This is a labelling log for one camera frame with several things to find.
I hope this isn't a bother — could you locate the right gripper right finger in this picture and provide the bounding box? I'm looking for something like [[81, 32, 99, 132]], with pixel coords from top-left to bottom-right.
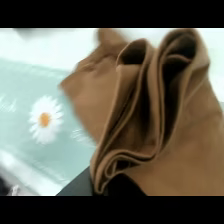
[[107, 173, 148, 197]]

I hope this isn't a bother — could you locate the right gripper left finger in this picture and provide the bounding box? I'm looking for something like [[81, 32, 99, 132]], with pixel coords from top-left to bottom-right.
[[56, 166, 95, 197]]

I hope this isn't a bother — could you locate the brown shirt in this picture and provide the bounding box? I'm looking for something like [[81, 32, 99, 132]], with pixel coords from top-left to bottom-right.
[[59, 28, 224, 197]]

